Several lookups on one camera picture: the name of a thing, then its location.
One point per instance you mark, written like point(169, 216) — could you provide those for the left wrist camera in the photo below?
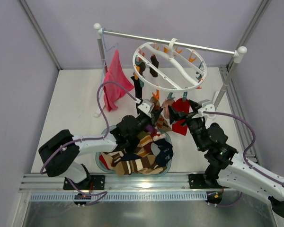
point(145, 107)

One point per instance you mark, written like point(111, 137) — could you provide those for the teal laundry basket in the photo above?
point(107, 161)

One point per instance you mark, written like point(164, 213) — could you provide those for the pink sock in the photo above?
point(165, 106)

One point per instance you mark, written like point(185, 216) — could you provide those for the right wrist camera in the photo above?
point(205, 109)

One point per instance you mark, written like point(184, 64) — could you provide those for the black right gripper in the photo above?
point(188, 116)

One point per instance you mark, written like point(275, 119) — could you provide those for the white clothes rack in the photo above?
point(237, 54)

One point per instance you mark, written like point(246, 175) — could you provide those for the red sock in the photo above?
point(183, 108)

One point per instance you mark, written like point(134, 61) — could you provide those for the navy sock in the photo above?
point(163, 151)

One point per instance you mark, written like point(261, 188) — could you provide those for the white round sock hanger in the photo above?
point(167, 68)

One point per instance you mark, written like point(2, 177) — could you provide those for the aluminium rail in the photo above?
point(169, 181)

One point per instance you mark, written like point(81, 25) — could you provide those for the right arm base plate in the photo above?
point(197, 181)

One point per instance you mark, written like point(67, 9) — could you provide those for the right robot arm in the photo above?
point(227, 167)

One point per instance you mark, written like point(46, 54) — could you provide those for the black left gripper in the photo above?
point(146, 120)

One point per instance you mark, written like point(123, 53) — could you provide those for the tan argyle sock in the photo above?
point(161, 123)

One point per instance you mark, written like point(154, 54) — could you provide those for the blue wire hanger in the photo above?
point(103, 50)

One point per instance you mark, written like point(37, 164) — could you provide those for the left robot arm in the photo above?
point(59, 153)

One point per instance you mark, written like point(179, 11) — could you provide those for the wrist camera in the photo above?
point(205, 109)
point(145, 107)

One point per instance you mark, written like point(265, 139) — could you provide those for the pink cloth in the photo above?
point(112, 92)

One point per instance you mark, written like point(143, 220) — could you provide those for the brown striped sock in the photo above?
point(144, 166)

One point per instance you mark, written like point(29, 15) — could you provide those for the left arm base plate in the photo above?
point(94, 182)

